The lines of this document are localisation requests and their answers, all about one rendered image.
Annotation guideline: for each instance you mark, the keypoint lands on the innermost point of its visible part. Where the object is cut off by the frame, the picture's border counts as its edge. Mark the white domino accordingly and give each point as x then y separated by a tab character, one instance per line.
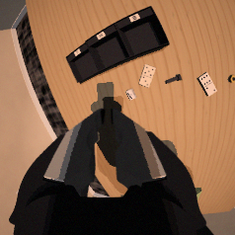
147	75

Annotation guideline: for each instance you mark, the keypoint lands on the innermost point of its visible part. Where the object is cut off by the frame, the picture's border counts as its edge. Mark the black rack of bins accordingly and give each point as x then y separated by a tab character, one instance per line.
117	42

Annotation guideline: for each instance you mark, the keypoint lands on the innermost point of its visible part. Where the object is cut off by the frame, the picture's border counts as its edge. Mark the peach and black domino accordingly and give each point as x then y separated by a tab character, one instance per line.
207	84

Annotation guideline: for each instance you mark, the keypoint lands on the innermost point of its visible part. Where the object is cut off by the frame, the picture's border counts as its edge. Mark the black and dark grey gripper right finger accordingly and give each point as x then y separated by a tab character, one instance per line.
143	159

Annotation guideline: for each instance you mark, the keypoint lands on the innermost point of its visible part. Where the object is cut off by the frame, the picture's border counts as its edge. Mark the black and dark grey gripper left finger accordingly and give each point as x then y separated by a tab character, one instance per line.
66	161

